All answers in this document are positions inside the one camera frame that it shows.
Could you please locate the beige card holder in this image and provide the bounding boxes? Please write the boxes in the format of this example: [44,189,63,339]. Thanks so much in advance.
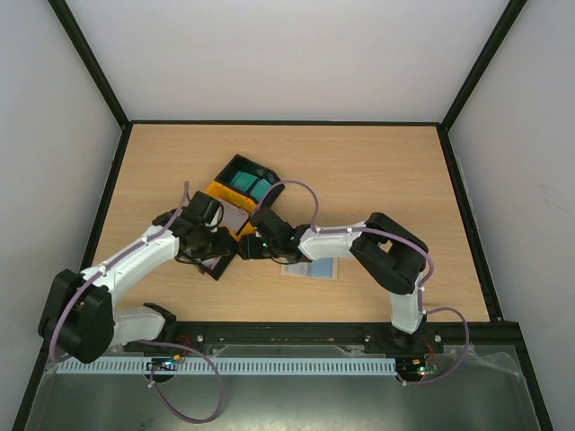
[280,258,338,280]

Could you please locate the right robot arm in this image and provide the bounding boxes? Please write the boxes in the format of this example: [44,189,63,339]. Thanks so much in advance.
[238,208,435,352]

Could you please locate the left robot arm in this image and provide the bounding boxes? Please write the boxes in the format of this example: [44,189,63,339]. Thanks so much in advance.
[38,191,234,364]

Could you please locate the black bin with red cards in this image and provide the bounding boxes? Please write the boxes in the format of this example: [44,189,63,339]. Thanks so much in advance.
[192,240,236,281]

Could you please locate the white card stack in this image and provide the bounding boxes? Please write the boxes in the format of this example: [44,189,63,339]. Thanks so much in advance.
[221,201,249,236]

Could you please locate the yellow card bin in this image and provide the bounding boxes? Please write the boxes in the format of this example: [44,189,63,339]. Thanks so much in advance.
[205,180,257,242]

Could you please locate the teal card stack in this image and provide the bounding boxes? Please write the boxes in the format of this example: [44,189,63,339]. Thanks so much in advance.
[230,171,271,202]

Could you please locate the black bin with teal cards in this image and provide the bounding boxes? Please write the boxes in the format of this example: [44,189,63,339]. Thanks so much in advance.
[215,154,285,213]

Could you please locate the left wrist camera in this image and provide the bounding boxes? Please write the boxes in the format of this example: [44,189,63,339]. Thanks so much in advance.
[207,201,225,229]

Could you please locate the light blue slotted cable duct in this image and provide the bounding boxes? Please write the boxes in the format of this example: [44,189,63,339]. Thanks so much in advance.
[56,356,397,376]

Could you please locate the black aluminium frame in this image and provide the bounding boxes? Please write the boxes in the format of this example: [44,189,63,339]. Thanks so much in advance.
[11,0,556,431]

